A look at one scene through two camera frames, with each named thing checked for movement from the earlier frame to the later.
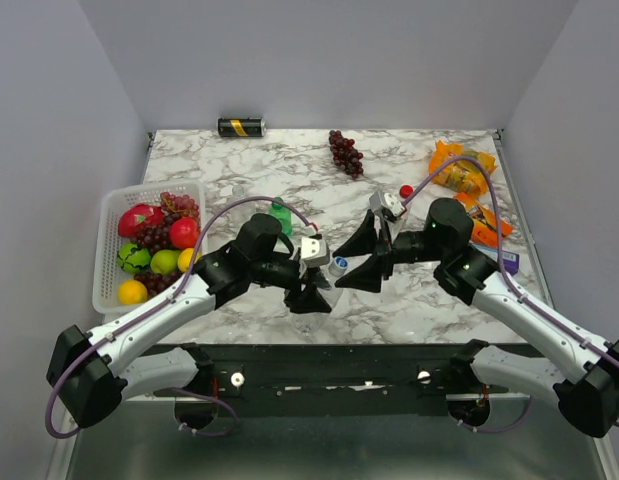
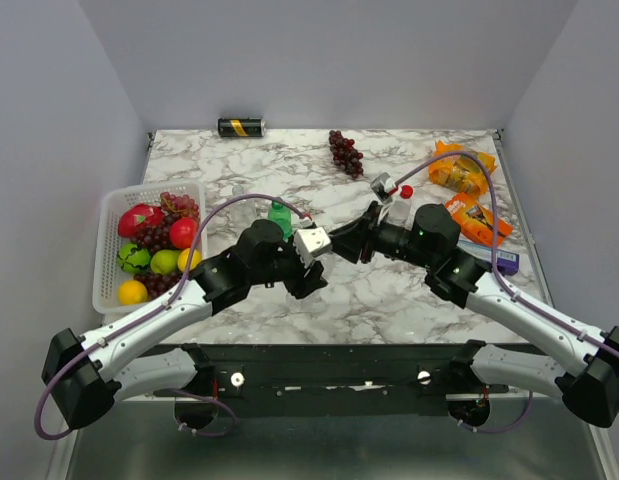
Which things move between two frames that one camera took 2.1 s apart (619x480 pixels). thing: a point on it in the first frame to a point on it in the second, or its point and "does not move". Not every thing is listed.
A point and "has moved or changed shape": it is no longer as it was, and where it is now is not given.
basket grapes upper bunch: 156,236 does not move
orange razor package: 484,221 does not move
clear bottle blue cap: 315,322 has moved or changed shape
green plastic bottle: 283,215 does not move
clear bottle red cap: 405,190 to 400,212
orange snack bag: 460,175 does not move
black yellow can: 241,126 does not move
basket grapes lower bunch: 155,281 does not move
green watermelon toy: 133,259 does not move
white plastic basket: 107,274 does not move
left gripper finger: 307,301 to 312,281
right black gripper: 368,275 to 361,234
